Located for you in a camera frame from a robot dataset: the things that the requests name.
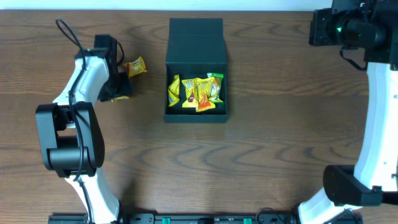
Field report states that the orange Lemond snack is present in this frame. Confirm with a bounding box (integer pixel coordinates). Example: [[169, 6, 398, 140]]
[[123, 56, 147, 78], [111, 96, 130, 102]]

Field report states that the yellow chocolate snack packet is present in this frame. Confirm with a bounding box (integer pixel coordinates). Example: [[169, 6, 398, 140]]
[[182, 78, 198, 108]]

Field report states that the dark green box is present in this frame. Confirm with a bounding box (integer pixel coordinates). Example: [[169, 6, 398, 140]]
[[164, 18, 229, 123]]

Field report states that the yellow peanut butter snack packet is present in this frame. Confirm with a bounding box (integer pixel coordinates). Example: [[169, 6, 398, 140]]
[[196, 77, 216, 113]]

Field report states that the green Apollo snack packet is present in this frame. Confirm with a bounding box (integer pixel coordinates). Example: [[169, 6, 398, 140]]
[[207, 73, 224, 103]]

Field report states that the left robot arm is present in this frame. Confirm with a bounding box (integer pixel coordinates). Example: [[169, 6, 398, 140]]
[[35, 43, 129, 223]]

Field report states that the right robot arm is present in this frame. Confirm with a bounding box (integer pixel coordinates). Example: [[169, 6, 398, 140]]
[[287, 0, 397, 223]]

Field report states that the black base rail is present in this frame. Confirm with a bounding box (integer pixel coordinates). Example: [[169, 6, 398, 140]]
[[47, 212, 364, 224]]

